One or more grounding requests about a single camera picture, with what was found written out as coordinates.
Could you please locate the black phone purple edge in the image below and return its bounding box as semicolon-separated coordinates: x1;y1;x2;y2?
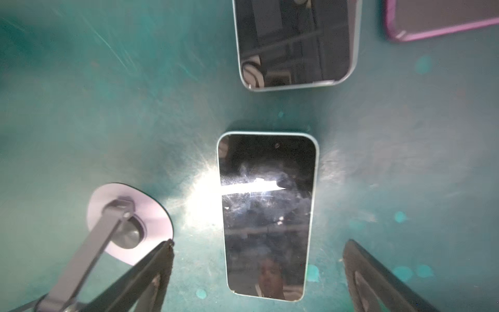
384;0;498;42

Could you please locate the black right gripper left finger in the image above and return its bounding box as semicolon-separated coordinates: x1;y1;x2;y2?
81;239;174;311

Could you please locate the grey round stand front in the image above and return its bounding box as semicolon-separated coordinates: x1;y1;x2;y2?
16;183;174;311

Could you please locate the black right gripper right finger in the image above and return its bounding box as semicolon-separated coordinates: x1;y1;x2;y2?
343;239;438;312

